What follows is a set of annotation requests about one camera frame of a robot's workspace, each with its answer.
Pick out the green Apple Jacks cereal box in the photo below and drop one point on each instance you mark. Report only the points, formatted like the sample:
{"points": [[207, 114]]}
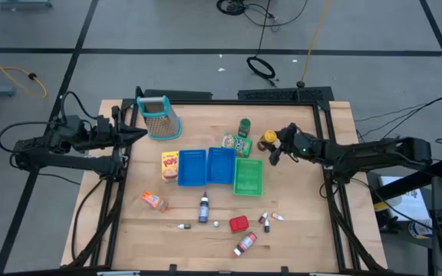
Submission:
{"points": [[240, 145]]}

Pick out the purple-capped dark colouring bottle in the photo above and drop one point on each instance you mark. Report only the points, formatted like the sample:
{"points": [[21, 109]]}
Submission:
{"points": [[203, 211]]}

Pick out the plain black control box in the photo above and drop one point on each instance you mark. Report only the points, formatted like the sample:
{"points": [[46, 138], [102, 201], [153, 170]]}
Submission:
{"points": [[179, 94]]}

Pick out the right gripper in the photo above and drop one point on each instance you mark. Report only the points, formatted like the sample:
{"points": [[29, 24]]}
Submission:
{"points": [[301, 147]]}

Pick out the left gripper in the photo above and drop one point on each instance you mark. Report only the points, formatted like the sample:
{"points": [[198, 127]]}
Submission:
{"points": [[107, 134]]}

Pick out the green plastic basket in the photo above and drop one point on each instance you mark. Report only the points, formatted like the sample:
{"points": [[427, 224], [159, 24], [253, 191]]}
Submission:
{"points": [[248, 177]]}

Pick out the red-lidded smoked paprika tin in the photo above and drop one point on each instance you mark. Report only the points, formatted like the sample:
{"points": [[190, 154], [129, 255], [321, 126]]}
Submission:
{"points": [[239, 224]]}

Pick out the yellow Corn Pops cereal box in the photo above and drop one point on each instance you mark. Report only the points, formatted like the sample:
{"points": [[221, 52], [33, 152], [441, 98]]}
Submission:
{"points": [[170, 165]]}

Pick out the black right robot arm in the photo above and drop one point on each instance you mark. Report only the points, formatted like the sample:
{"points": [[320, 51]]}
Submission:
{"points": [[378, 153]]}

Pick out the grey-blue cart base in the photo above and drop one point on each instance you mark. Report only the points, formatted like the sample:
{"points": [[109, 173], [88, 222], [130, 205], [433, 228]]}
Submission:
{"points": [[17, 4]]}

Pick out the orange Mini Wheats cereal box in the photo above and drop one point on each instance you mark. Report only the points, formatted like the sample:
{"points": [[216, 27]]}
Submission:
{"points": [[152, 200]]}

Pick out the small green dropper bottle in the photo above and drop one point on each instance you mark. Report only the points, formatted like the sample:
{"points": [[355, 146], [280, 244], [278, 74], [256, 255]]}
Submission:
{"points": [[185, 226]]}

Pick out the small orange dropper bottle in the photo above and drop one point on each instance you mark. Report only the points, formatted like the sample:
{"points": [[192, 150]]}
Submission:
{"points": [[278, 217]]}

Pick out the white paper sheet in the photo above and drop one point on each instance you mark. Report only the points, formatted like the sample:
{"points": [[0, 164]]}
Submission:
{"points": [[405, 199]]}

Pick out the wide perforated black control box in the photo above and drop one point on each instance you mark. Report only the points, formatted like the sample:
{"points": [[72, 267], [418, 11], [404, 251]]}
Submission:
{"points": [[282, 94]]}

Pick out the blue plastic basket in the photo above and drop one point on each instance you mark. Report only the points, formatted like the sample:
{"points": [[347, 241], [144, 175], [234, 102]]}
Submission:
{"points": [[192, 168], [221, 165]]}

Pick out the yellow-lidded dark jar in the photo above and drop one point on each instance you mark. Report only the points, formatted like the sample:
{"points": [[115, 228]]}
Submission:
{"points": [[269, 136]]}

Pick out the teal-framed metal box grater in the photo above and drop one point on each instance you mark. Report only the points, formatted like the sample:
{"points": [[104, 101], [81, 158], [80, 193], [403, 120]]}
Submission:
{"points": [[161, 122]]}

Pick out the green-lidded spice jar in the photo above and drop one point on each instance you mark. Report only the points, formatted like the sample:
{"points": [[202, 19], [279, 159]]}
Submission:
{"points": [[244, 128]]}

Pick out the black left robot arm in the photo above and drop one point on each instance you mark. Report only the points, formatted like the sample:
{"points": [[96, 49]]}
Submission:
{"points": [[71, 163]]}

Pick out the red food colouring bottle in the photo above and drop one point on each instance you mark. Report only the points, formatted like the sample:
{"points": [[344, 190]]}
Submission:
{"points": [[246, 243]]}

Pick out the small maroon dropper bottle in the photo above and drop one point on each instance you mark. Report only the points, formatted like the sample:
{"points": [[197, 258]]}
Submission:
{"points": [[262, 219]]}

